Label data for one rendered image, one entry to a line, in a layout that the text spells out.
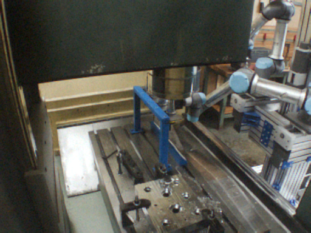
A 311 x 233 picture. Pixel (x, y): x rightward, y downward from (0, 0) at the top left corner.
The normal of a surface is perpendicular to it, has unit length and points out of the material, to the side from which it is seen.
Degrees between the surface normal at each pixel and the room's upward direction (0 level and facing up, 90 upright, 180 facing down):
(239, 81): 89
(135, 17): 90
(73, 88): 90
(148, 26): 90
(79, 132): 24
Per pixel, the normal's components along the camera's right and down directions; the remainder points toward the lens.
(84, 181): 0.17, -0.63
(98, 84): 0.38, 0.44
